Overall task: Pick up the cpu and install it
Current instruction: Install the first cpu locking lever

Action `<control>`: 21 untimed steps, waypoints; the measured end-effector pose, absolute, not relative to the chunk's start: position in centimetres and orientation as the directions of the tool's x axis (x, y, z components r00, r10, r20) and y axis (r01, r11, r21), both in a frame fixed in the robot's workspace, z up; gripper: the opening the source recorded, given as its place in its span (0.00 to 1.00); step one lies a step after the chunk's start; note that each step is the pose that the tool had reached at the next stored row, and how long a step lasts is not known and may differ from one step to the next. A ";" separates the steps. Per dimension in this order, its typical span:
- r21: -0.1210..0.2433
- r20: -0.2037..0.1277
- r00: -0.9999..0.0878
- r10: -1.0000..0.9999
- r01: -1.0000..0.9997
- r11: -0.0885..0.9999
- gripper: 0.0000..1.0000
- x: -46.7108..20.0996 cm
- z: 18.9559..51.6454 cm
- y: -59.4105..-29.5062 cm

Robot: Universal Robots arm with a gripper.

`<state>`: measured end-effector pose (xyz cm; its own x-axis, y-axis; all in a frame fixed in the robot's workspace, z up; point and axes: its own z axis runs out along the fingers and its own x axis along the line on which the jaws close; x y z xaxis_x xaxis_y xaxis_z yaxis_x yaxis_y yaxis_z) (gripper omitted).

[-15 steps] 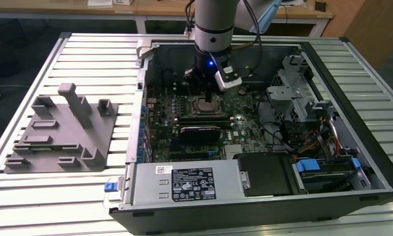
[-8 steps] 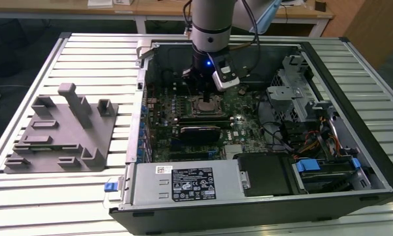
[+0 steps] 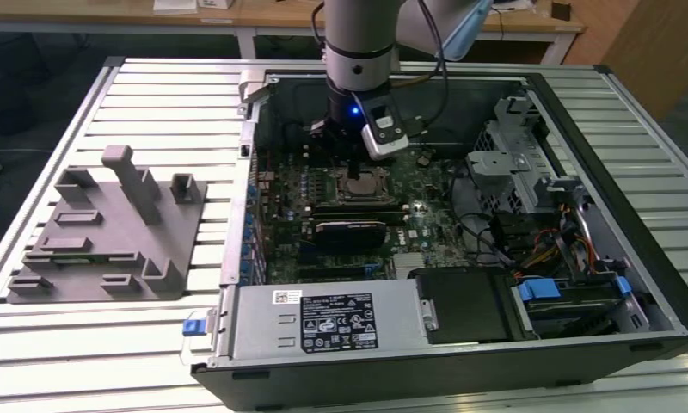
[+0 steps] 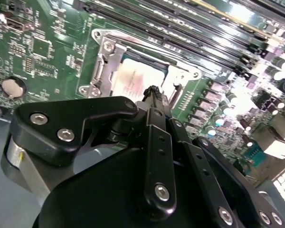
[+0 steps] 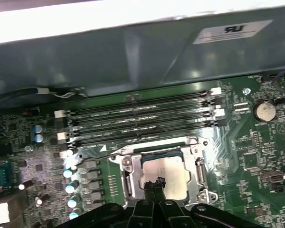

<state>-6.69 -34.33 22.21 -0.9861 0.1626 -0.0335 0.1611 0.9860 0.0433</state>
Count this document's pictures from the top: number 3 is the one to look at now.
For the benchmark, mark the silver CPU green board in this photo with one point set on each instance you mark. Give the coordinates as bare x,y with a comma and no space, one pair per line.
369,186

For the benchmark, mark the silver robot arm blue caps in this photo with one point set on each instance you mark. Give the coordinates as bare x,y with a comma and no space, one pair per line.
358,34

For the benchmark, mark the CPU socket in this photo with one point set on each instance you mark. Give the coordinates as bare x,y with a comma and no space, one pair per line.
379,199

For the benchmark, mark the round coin battery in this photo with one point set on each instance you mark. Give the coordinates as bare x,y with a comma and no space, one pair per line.
422,161

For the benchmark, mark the black RAM slot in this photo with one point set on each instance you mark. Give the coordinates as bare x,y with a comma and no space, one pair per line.
355,213
355,217
395,221
355,208

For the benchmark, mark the black graphics card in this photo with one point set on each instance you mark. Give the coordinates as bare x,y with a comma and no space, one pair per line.
350,236

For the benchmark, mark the green motherboard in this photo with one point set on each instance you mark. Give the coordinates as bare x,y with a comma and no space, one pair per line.
437,223

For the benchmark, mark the metal drive cage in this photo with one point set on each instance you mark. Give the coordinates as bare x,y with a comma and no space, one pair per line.
494,168

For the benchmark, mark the silver chipset heatsink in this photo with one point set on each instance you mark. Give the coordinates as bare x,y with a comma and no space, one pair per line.
409,264

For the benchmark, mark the small white box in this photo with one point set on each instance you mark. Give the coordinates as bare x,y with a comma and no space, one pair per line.
217,3

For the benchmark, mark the white paper sheet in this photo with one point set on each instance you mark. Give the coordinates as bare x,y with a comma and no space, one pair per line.
175,5

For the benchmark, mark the black power supply label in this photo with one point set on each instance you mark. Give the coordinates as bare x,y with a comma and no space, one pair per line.
339,322

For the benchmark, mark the black drive bay cover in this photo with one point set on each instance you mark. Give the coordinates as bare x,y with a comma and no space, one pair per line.
470,301

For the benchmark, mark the grey parts rack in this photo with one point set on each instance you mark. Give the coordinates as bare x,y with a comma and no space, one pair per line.
121,241

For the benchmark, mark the grey power supply unit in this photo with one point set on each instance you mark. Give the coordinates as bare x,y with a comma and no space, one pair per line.
258,327

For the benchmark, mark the blue disk carrier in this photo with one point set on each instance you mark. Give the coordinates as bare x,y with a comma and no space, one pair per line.
540,290

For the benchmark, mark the blue case latch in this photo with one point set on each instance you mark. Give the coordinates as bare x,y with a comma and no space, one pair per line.
194,327

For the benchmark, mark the wooden cabinet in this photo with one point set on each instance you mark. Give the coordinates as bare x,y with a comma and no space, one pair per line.
654,43

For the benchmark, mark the black PC case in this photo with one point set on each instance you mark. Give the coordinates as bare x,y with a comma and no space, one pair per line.
379,383

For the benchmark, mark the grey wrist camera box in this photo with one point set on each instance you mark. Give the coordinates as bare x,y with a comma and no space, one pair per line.
317,129

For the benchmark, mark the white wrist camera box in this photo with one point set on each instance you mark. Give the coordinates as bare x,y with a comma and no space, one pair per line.
387,148

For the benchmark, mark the wooden desk white frame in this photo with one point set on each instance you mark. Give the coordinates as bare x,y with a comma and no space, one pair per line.
178,18

